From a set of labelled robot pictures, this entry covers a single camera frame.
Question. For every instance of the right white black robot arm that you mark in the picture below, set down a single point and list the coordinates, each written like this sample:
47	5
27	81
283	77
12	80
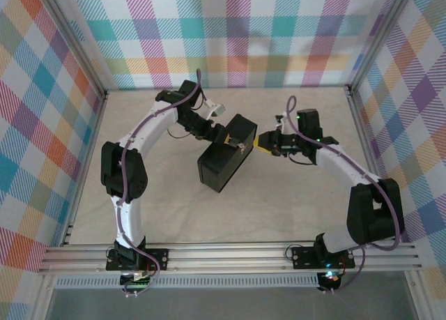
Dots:
373	208

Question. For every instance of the black box with starry painting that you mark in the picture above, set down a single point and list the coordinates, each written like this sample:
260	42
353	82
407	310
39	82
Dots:
226	159

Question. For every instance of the aluminium side rail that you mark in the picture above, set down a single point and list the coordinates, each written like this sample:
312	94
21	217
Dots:
369	149
85	166

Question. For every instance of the aluminium mounting rail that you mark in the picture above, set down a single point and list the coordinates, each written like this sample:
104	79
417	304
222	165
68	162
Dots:
230	257

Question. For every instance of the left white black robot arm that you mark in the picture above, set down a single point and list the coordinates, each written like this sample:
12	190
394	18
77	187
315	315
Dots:
122	173

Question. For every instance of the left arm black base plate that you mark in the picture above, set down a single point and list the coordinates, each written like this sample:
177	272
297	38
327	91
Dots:
157	259

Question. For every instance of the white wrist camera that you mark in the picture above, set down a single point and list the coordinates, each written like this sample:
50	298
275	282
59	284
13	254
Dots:
281	120
216	109

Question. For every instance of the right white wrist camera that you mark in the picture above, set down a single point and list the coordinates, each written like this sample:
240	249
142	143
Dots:
281	120

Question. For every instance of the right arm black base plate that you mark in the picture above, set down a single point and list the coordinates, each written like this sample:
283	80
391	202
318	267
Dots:
305	257

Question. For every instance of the small padlock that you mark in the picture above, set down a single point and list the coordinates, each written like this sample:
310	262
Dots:
239	145

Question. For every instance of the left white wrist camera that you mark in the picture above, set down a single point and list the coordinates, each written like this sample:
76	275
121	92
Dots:
216	109

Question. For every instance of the aluminium frame post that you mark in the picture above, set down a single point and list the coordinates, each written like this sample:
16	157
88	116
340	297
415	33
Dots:
380	37
69	37

